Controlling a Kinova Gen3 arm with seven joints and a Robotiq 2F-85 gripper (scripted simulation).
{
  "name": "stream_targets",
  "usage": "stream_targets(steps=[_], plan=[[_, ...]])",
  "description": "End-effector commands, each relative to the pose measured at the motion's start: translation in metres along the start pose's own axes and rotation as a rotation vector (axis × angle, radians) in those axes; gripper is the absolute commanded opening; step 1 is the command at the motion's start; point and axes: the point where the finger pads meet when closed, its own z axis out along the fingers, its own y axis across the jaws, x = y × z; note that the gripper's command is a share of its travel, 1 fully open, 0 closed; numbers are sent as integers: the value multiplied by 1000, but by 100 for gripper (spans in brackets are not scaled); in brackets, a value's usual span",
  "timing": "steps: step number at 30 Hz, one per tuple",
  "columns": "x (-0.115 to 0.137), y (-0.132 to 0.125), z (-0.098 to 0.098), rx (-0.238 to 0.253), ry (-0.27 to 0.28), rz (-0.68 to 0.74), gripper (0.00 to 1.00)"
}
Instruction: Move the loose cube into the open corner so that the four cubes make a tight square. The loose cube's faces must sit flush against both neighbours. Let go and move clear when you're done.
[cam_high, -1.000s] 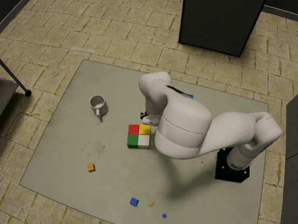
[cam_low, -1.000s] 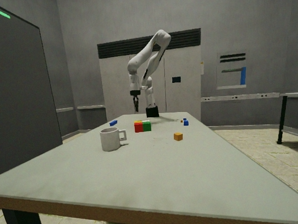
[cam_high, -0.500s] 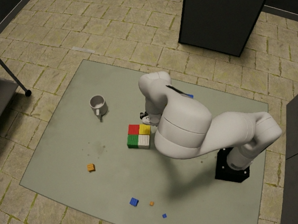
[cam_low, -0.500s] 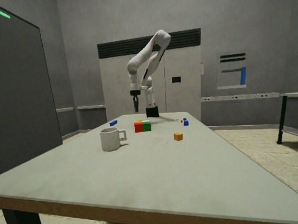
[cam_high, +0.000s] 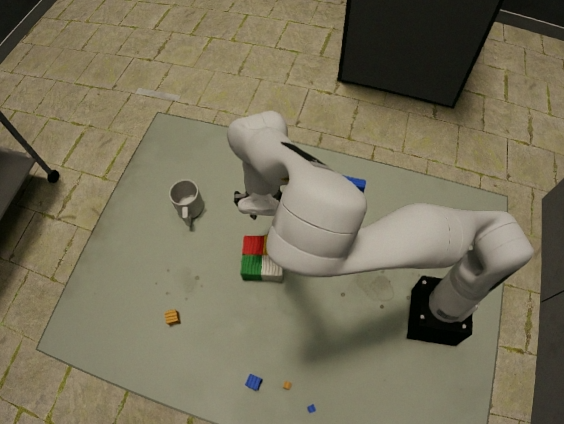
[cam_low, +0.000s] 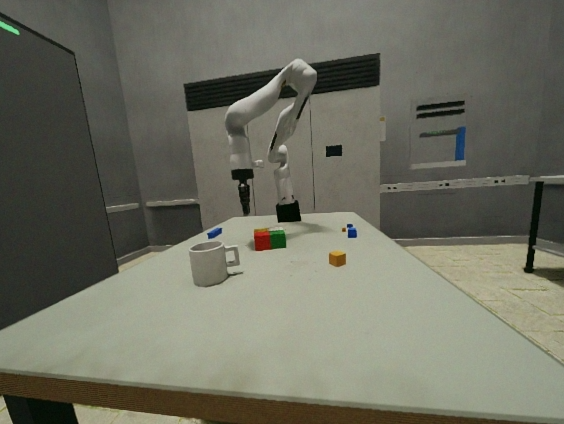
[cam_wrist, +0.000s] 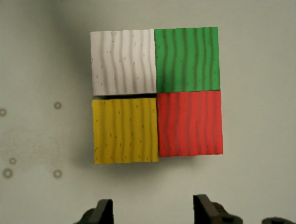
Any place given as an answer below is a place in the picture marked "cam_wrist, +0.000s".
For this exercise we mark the white wood-grain cube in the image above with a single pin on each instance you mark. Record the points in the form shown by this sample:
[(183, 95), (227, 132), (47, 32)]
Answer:
[(123, 64)]

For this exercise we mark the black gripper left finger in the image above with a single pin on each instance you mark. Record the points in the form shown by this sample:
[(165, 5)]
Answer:
[(102, 214)]

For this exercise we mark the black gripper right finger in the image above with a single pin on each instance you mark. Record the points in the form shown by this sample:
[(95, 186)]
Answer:
[(207, 212)]

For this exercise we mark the yellow cube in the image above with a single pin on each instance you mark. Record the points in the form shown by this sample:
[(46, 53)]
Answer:
[(125, 130)]

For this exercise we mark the red cube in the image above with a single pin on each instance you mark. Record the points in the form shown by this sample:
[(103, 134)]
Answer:
[(189, 123)]

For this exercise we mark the green cube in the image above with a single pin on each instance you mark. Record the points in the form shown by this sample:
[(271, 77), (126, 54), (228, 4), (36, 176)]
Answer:
[(187, 59)]

